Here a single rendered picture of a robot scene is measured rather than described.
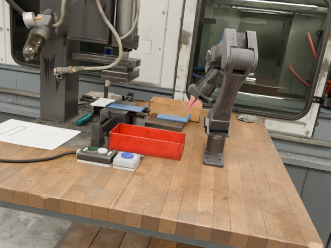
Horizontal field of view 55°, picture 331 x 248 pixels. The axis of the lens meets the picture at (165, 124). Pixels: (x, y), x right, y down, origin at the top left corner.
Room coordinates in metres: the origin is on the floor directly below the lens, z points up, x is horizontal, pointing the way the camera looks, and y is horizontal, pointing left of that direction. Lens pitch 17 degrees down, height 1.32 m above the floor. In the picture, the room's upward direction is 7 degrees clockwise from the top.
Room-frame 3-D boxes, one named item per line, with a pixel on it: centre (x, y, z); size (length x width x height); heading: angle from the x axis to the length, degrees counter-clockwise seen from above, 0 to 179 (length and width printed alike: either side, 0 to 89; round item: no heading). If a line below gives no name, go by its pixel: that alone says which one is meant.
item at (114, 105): (1.25, 0.16, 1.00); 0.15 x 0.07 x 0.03; 83
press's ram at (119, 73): (1.26, 0.26, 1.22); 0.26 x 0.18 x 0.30; 83
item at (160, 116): (1.41, -0.04, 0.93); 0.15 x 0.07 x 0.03; 86
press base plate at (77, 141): (1.30, 0.27, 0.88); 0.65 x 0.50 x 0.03; 173
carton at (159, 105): (1.53, -0.04, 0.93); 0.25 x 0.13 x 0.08; 83
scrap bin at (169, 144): (1.05, 0.05, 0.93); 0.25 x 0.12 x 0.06; 83
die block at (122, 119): (1.27, 0.19, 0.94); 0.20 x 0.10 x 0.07; 173
